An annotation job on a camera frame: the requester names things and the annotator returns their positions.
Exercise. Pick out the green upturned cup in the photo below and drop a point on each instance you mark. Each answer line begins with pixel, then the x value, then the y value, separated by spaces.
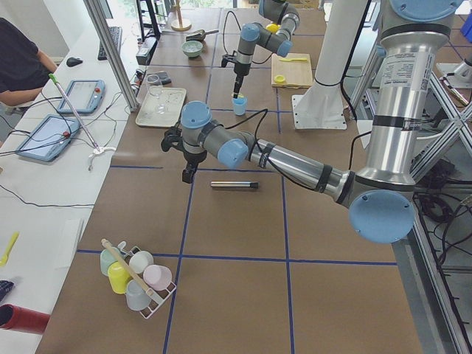
pixel 106 260

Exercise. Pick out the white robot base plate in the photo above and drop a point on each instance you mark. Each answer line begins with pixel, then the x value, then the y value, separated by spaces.
pixel 318 112

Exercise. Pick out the pink upturned cup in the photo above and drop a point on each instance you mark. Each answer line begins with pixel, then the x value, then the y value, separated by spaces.
pixel 157 277

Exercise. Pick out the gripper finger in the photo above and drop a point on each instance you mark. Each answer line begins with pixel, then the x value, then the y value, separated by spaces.
pixel 236 90
pixel 240 88

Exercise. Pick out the black computer mouse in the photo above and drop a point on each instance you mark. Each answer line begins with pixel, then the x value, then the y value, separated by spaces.
pixel 73 61

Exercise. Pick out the clear wine glass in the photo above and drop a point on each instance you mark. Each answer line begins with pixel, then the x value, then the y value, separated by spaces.
pixel 154 88

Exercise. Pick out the yellow plastic knife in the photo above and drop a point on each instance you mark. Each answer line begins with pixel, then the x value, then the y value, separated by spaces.
pixel 296 59

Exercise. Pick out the white wire cup rack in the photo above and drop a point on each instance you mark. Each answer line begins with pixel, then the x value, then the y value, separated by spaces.
pixel 159 297

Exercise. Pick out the red cylinder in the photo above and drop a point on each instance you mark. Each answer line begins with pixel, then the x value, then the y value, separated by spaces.
pixel 23 319

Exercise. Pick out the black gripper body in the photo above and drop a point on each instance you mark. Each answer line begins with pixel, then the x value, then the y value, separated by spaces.
pixel 240 71
pixel 192 158

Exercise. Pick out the bamboo cutting board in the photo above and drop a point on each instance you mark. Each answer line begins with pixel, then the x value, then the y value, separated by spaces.
pixel 298 75

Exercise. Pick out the cream bear print tray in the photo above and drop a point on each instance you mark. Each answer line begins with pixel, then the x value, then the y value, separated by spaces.
pixel 173 100

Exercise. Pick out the steel ice scoop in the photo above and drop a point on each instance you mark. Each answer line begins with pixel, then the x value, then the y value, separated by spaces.
pixel 200 35

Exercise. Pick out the green tipped stylus rod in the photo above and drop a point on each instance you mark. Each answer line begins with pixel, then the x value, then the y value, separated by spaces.
pixel 74 111

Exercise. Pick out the near teach pendant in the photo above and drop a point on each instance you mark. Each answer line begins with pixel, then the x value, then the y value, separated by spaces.
pixel 49 138

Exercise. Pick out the grey upturned cup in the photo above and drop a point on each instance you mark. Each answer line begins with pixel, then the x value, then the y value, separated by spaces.
pixel 136 297

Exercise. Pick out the yellow upturned cup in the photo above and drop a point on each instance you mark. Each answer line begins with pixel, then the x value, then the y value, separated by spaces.
pixel 118 278

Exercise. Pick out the far teach pendant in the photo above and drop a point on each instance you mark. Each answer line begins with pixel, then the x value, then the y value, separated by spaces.
pixel 85 95

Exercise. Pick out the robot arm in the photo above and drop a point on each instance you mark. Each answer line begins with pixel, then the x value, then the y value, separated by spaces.
pixel 281 13
pixel 379 195

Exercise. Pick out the yellow utensil on desk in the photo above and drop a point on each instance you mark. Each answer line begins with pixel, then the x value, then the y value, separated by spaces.
pixel 9 247

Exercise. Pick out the blue plastic cup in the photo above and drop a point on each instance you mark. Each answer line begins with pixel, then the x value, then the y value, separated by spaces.
pixel 239 106

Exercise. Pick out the wooden rack handle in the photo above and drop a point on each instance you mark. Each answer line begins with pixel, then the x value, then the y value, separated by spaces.
pixel 106 244

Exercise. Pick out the green bowl of ice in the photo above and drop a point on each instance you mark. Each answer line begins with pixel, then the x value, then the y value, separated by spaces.
pixel 192 49

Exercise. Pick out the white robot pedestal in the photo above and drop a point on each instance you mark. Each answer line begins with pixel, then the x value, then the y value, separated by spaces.
pixel 346 20

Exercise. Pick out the teach pendant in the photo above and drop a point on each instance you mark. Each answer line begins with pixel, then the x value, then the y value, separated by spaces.
pixel 85 95
pixel 49 138

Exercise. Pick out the aluminium frame post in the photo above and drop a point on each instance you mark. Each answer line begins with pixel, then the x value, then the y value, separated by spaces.
pixel 97 16

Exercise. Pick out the seated person dark shirt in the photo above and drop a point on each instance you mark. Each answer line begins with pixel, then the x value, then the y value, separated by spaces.
pixel 25 69

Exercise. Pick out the white upturned cup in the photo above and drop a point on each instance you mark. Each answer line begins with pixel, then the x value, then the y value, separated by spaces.
pixel 140 261

